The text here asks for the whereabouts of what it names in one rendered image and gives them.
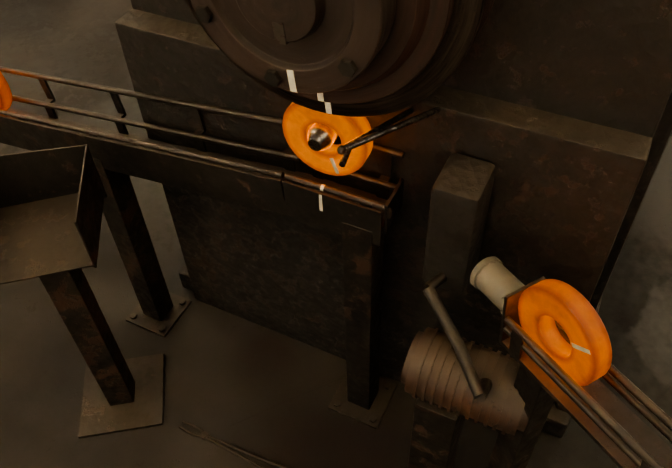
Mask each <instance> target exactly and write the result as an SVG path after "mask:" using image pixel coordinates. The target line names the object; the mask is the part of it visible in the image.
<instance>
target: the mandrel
mask: <svg viewBox="0 0 672 468"><path fill-rule="evenodd" d="M307 135H308V145H309V147H310V148H311V149H312V150H314V151H322V150H326V149H328V148H330V147H331V145H332V144H333V143H334V141H335V140H336V139H337V137H338V134H337V133H336V132H335V131H334V130H333V129H332V128H331V127H329V126H327V125H325V124H322V123H314V124H313V126H312V127H311V128H310V129H309V131H308V134H307Z"/></svg>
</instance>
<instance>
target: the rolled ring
mask: <svg viewBox="0 0 672 468"><path fill-rule="evenodd" d="M11 104H12V94H11V90H10V87H9V85H8V83H7V81H6V79H5V78H4V76H3V75H2V73H1V72H0V109H3V110H7V109H9V108H10V106H11Z"/></svg>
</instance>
